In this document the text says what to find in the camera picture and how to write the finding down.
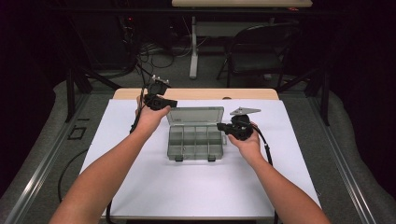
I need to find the right hand-held gripper cable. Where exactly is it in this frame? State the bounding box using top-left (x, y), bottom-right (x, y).
top-left (251, 123), bottom-right (278, 224)

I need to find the aluminium floor rail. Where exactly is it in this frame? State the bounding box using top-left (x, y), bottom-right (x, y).
top-left (306, 96), bottom-right (379, 224)
top-left (3, 92), bottom-right (92, 224)

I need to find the person's right hand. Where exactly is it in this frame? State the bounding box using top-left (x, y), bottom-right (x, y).
top-left (228, 123), bottom-right (264, 164)

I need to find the person's left hand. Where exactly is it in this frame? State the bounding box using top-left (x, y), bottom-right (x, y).
top-left (134, 96), bottom-right (172, 133)

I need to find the dark computer tower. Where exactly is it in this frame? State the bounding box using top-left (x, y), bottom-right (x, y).
top-left (71, 12), bottom-right (138, 71)

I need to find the black folding chair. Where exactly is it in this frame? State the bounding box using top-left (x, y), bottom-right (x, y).
top-left (216, 22), bottom-right (302, 90)

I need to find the black metal stand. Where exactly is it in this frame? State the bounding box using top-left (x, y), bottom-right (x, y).
top-left (64, 66), bottom-right (122, 124)
top-left (278, 66), bottom-right (331, 127)

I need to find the tangle of floor cables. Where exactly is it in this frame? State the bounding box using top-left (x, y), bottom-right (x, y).
top-left (124, 18), bottom-right (188, 89)

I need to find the hand-held gripper cable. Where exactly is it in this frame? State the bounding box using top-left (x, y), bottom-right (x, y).
top-left (251, 123), bottom-right (278, 224)
top-left (106, 87), bottom-right (148, 224)

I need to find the black floor cable loop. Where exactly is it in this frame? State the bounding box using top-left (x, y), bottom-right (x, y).
top-left (57, 148), bottom-right (90, 203)

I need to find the left hand-held gripper cable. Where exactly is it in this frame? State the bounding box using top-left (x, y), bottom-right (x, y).
top-left (106, 87), bottom-right (148, 224)

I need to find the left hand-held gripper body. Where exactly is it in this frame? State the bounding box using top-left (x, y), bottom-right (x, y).
top-left (143, 74), bottom-right (171, 111)

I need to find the white table cover sheet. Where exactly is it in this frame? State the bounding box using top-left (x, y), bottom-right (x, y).
top-left (78, 98), bottom-right (321, 218)

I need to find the grey translucent compartment box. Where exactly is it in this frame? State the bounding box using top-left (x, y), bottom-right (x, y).
top-left (166, 105), bottom-right (228, 162)

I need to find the white desk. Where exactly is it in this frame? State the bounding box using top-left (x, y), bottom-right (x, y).
top-left (171, 0), bottom-right (314, 80)

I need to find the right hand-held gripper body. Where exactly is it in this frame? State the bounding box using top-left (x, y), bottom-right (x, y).
top-left (228, 106), bottom-right (262, 141)

